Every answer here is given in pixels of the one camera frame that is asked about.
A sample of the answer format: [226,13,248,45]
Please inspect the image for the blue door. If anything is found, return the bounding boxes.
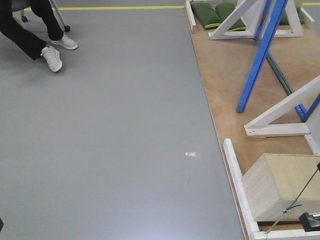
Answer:
[236,0,320,123]

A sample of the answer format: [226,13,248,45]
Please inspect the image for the white near triangular brace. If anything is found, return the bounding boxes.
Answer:
[244,76,320,138]

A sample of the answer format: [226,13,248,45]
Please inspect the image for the white triangular brace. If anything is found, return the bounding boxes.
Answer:
[244,76,320,138]
[208,0,304,40]

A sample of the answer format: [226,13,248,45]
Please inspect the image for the yellow floor tape line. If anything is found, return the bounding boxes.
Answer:
[58,5,185,11]

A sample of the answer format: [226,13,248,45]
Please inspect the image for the green sandbag left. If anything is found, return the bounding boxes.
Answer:
[191,2,222,29]

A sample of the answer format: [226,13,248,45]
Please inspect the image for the green sandbag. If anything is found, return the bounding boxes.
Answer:
[191,2,222,29]
[215,2,247,32]

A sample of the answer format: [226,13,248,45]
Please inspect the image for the white right sneaker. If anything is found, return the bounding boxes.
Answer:
[50,34,78,50]

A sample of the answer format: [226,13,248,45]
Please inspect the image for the white sneaker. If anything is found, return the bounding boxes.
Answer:
[50,34,78,50]
[41,45,63,73]

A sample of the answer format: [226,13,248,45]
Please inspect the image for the white left sneaker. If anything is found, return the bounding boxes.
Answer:
[41,45,63,73]

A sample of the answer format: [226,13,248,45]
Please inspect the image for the green sandbag right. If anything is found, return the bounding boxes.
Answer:
[215,2,247,32]

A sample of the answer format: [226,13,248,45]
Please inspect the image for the light wooden box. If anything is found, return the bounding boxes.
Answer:
[242,153,320,222]

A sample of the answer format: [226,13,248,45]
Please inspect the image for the white far triangular brace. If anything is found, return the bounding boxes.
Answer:
[208,0,304,40]

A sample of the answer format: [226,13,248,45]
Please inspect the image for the plywood platform base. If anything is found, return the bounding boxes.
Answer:
[191,26,320,173]

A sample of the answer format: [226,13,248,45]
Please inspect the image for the black trouser legs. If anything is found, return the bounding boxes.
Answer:
[0,0,65,61]

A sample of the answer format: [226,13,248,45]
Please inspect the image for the black robot part right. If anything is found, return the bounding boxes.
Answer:
[299,212,320,232]

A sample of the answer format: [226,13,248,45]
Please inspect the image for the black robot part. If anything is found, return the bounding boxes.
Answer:
[0,218,4,232]
[299,212,320,232]

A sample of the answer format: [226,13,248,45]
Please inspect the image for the grey office chair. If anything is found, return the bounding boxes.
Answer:
[11,0,71,32]

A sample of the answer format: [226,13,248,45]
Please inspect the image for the black robot part left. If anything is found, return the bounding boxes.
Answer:
[0,218,4,232]

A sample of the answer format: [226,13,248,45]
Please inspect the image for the white far edge rail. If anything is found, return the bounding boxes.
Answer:
[184,0,197,34]

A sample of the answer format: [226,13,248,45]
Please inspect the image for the white edge rail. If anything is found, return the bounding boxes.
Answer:
[223,138,320,240]
[184,0,197,34]

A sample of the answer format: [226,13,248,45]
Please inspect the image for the grey metal floor rail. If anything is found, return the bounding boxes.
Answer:
[266,52,294,96]

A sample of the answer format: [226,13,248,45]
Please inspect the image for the blue tether rope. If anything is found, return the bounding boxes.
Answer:
[264,161,320,235]

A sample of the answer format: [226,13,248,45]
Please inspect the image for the white near edge rail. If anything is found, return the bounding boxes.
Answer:
[223,138,320,240]

